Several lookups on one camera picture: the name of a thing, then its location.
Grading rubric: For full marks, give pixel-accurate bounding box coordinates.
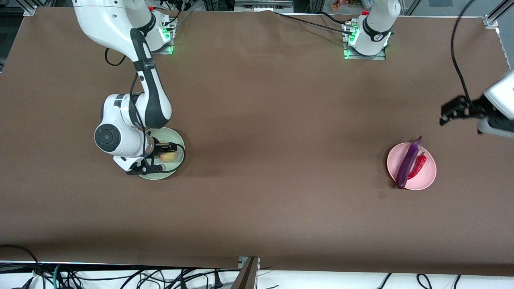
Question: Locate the red chili pepper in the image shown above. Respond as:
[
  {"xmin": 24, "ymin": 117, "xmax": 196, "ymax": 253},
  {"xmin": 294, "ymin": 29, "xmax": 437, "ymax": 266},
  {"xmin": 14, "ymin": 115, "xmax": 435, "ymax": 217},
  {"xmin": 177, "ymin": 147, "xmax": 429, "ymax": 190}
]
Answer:
[{"xmin": 408, "ymin": 152, "xmax": 427, "ymax": 180}]

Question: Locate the purple eggplant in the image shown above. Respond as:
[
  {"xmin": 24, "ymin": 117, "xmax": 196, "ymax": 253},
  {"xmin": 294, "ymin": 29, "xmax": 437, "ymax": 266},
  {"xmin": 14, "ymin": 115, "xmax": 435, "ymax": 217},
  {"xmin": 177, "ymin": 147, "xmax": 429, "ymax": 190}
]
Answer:
[{"xmin": 396, "ymin": 136, "xmax": 423, "ymax": 189}]

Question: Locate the light green plate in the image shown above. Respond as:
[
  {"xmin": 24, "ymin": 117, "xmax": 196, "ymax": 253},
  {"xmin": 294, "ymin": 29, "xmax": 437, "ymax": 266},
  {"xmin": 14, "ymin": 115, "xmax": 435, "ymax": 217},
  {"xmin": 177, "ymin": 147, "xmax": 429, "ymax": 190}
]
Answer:
[{"xmin": 139, "ymin": 128, "xmax": 186, "ymax": 180}]

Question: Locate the pink plate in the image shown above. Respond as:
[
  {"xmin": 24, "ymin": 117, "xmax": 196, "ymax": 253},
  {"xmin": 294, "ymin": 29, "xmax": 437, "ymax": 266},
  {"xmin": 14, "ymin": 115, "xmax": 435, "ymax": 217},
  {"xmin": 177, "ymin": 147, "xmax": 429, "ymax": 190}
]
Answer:
[{"xmin": 387, "ymin": 142, "xmax": 437, "ymax": 191}]

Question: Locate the brown table cover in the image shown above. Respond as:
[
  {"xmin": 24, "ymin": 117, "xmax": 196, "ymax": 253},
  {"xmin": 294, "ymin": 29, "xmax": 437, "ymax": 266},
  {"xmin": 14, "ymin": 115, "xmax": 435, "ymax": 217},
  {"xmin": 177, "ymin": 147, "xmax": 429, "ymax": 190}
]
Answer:
[{"xmin": 0, "ymin": 6, "xmax": 514, "ymax": 277}]

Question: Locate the orange background object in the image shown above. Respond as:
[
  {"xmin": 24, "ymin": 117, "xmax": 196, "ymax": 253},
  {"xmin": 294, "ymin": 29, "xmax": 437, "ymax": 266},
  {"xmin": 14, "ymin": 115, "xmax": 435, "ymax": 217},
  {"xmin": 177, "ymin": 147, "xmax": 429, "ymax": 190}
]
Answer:
[{"xmin": 331, "ymin": 0, "xmax": 364, "ymax": 11}]

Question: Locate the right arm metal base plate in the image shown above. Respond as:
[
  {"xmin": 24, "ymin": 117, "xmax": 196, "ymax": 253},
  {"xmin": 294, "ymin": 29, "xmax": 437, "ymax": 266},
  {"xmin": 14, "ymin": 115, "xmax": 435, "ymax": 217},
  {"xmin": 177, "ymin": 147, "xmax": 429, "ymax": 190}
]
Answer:
[{"xmin": 149, "ymin": 40, "xmax": 174, "ymax": 55}]

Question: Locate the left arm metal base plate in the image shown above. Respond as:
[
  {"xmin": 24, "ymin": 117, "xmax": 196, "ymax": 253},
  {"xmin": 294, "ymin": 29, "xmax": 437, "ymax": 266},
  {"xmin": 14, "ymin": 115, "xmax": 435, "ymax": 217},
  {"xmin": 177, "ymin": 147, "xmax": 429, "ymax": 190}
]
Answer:
[{"xmin": 343, "ymin": 47, "xmax": 387, "ymax": 61}]

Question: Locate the black looped floor cable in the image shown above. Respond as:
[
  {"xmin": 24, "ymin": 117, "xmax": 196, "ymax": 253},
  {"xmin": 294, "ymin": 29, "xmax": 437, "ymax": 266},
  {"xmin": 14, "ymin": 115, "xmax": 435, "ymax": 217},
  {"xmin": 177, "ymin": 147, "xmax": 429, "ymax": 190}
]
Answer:
[{"xmin": 0, "ymin": 244, "xmax": 46, "ymax": 289}]

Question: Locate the black cable with plug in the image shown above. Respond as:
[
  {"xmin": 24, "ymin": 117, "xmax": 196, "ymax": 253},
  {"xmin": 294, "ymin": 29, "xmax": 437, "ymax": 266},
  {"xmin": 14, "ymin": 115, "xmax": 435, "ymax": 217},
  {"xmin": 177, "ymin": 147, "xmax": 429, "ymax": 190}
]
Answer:
[{"xmin": 177, "ymin": 268, "xmax": 225, "ymax": 289}]

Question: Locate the aluminium profile post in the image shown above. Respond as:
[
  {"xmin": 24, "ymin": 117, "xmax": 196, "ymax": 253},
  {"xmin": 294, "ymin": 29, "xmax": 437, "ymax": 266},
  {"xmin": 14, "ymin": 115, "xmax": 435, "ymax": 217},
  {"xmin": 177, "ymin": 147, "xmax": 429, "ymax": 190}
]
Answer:
[{"xmin": 231, "ymin": 256, "xmax": 261, "ymax": 289}]

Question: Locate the short black tabletop cable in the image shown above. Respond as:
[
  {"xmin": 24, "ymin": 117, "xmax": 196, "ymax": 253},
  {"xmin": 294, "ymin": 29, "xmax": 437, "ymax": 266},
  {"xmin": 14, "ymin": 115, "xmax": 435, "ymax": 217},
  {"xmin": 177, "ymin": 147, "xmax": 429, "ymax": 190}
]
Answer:
[{"xmin": 318, "ymin": 11, "xmax": 356, "ymax": 26}]

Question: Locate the long black tabletop cable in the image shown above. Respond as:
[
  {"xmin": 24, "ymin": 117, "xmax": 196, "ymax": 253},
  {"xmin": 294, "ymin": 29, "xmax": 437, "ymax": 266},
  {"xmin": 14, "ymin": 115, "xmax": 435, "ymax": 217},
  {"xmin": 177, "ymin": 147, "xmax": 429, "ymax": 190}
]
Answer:
[{"xmin": 273, "ymin": 11, "xmax": 354, "ymax": 35}]

